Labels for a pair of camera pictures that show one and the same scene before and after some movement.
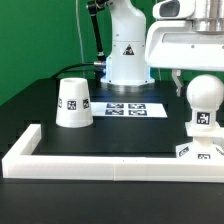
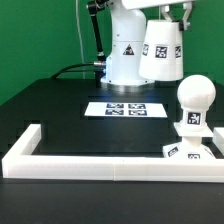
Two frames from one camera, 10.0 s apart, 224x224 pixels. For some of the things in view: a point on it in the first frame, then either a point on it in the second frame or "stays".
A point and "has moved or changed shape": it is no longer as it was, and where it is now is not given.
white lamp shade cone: x=74 y=108 has moved or changed shape
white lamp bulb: x=204 y=93 has moved or changed shape
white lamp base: x=207 y=142 has moved or changed shape
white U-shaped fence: x=20 y=162 stays
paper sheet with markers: x=127 y=110 stays
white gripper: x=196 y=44 to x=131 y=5
